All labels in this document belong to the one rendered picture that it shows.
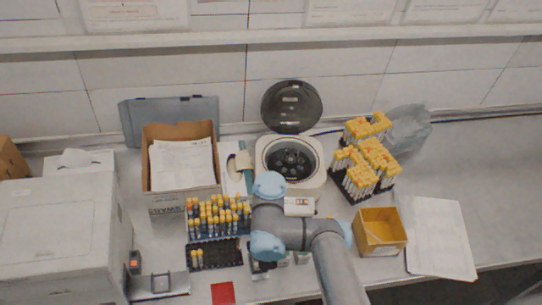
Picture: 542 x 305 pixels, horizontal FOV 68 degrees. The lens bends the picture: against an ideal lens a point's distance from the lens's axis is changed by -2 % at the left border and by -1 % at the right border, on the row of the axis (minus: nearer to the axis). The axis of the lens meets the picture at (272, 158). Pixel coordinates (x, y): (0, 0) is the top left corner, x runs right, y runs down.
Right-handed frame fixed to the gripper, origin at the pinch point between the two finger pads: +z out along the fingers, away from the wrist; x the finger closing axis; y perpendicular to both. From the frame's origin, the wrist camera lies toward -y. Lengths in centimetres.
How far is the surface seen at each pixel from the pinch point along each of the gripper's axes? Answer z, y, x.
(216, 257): 7.7, 5.5, 12.4
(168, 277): 5.6, 0.2, 26.9
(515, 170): 9, 26, -109
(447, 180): 9, 25, -78
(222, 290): 9.4, -4.4, 11.8
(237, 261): 7.8, 3.3, 6.2
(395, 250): 5.3, -1.5, -43.6
